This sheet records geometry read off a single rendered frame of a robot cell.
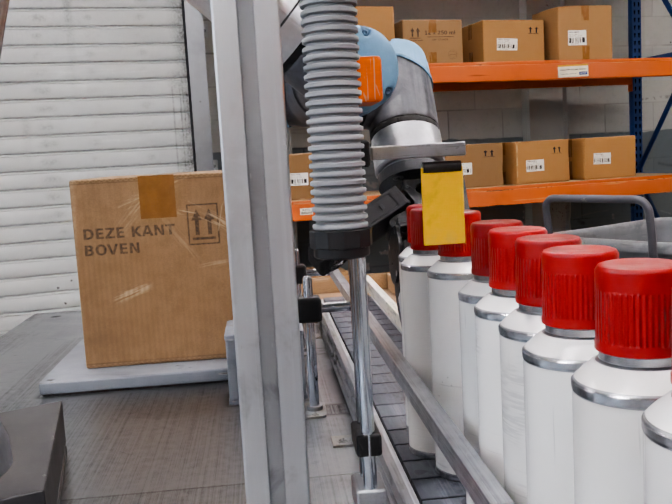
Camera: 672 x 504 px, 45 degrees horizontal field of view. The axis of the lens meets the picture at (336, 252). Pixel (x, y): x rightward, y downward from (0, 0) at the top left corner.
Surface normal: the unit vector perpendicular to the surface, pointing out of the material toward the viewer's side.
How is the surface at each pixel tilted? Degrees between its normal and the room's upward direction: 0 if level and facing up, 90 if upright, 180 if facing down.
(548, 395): 90
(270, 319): 90
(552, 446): 90
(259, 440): 90
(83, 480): 0
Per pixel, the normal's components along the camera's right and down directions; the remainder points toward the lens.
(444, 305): -0.60, 0.13
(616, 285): -0.77, 0.11
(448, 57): 0.29, 0.10
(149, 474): -0.06, -0.99
